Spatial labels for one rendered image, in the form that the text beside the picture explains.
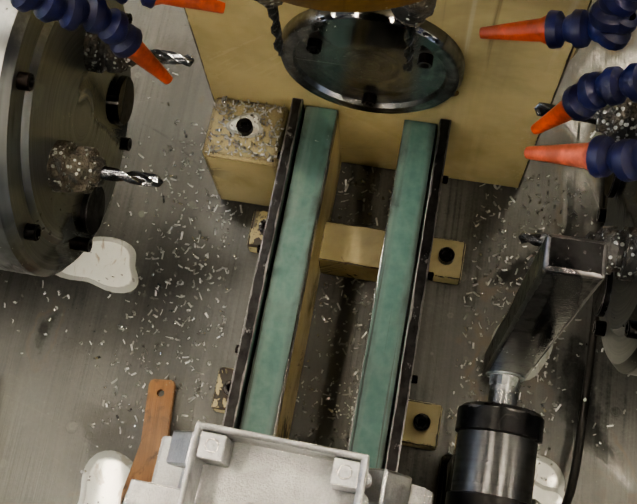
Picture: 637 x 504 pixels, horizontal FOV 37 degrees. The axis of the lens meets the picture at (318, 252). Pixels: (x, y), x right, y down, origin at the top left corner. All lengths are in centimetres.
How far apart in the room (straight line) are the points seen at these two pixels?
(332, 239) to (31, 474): 35
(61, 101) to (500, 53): 33
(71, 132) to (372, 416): 32
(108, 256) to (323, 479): 46
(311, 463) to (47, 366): 44
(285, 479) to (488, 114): 39
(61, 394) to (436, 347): 36
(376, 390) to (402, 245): 13
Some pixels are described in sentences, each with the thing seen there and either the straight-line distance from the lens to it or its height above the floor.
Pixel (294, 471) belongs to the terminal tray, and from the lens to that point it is 57.
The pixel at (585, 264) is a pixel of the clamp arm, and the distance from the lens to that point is 46.
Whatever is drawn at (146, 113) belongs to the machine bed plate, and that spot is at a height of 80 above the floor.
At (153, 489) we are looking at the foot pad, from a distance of 62.
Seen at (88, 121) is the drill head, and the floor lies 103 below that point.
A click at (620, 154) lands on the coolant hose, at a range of 51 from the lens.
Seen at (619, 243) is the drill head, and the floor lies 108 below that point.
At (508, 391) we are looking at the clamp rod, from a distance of 67.
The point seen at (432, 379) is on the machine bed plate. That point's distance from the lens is 90.
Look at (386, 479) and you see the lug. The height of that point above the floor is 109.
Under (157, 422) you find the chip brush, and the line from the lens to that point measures 90.
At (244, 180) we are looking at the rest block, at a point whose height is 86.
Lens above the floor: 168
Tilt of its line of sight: 71 degrees down
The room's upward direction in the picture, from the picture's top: 9 degrees counter-clockwise
